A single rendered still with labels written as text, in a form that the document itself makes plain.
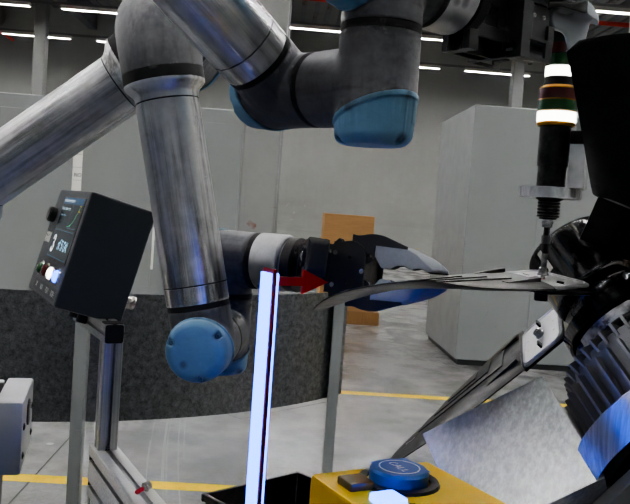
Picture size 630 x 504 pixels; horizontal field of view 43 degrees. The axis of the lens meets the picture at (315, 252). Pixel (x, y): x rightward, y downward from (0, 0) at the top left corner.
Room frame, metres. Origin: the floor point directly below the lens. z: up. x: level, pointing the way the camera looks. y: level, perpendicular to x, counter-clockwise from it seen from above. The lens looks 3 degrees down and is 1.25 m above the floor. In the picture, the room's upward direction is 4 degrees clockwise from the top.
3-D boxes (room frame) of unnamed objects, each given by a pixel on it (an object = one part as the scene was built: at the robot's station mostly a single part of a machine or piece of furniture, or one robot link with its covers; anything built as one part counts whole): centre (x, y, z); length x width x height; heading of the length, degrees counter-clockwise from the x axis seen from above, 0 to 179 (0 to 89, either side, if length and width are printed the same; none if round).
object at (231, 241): (1.07, 0.12, 1.17); 0.11 x 0.08 x 0.09; 65
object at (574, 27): (0.88, -0.27, 1.47); 0.09 x 0.03 x 0.06; 120
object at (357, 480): (0.51, -0.04, 1.08); 0.02 x 0.02 x 0.01; 28
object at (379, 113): (0.75, -0.03, 1.37); 0.11 x 0.08 x 0.11; 44
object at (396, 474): (0.52, -0.07, 1.08); 0.04 x 0.04 x 0.02
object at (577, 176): (0.91, -0.27, 1.33); 0.09 x 0.07 x 0.10; 63
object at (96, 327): (1.30, 0.35, 1.04); 0.24 x 0.03 x 0.03; 28
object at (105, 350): (1.21, 0.30, 0.96); 0.03 x 0.03 x 0.20; 28
